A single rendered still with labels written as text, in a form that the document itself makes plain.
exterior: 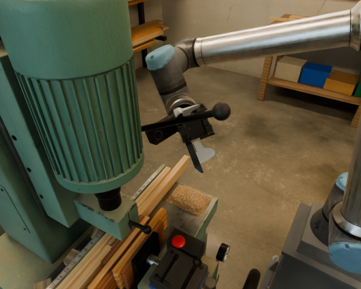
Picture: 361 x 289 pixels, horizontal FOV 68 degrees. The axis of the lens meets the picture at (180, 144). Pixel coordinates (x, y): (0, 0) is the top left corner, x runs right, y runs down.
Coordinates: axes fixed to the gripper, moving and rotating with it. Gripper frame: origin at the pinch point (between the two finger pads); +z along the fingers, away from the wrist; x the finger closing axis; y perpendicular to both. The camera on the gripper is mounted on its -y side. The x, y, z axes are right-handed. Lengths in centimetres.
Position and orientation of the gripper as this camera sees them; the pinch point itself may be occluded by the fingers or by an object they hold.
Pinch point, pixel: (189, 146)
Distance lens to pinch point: 57.2
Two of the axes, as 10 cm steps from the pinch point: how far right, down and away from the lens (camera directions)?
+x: 3.2, 8.5, 4.2
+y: 9.4, -3.5, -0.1
